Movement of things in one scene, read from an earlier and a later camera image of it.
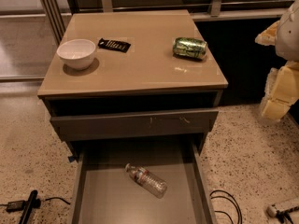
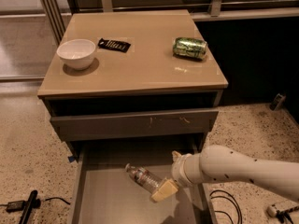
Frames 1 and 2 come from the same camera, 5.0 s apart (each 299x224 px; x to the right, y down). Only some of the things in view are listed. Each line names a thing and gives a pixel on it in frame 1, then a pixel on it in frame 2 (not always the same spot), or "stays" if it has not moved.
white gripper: x=289 y=36 → x=178 y=171
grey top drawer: x=133 y=124 stays
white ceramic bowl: x=77 y=53 stays
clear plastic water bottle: x=149 y=180 stays
